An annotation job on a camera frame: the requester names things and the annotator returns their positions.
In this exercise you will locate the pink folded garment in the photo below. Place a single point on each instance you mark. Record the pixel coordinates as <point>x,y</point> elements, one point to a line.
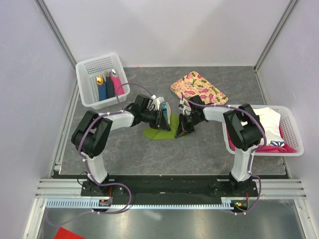
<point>271,148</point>

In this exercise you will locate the white perforated plastic basket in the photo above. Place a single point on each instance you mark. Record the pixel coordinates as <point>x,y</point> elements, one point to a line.
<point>89,69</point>

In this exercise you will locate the pink rolled napkin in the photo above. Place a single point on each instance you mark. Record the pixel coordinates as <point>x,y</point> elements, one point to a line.
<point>118,89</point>

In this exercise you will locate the white laundry basket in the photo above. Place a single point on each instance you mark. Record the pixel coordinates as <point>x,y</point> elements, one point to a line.
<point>289,129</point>

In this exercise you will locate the white folded t-shirt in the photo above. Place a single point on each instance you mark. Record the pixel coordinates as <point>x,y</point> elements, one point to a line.
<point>270,121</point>

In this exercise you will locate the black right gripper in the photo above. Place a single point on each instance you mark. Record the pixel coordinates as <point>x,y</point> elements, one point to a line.
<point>182,124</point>

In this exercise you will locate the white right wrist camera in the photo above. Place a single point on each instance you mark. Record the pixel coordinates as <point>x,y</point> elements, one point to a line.
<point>185,109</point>

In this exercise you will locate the gold spoon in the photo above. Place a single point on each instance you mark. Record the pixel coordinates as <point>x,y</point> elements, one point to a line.
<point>100,80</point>

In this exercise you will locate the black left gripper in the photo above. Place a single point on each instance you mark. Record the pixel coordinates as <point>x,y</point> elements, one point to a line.
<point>159,123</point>

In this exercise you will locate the silver table knife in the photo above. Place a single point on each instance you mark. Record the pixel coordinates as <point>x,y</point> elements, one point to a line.
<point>168,112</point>

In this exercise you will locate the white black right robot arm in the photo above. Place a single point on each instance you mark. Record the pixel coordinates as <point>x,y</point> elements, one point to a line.
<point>244,129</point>

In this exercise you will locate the aluminium rail profile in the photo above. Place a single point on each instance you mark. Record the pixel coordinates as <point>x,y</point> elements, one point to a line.
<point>271,189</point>

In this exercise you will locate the red sheet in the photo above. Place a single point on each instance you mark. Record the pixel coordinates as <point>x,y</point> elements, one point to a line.
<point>63,233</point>

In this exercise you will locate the dark grey rolled napkin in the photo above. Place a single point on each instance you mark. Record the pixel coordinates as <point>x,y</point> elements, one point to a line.
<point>110,87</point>

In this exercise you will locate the green paper napkin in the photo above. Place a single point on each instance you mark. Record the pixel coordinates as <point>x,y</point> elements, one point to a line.
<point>156,134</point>

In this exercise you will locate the blue rolled napkin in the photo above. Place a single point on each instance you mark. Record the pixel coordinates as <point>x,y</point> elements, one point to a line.
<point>102,92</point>

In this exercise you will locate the blue metallic fork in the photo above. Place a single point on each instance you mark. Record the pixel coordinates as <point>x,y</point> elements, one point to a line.
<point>164,110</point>

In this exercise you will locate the floral rectangular tray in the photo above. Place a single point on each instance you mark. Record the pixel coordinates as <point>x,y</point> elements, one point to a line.
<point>194,84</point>

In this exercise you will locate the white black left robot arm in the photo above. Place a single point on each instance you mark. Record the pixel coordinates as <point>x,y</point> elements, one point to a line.
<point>91,135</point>

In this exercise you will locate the grey slotted cable duct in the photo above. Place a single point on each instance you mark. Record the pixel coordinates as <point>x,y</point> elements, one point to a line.
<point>100,204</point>

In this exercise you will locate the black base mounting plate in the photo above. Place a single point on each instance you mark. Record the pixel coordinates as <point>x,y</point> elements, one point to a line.
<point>167,189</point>

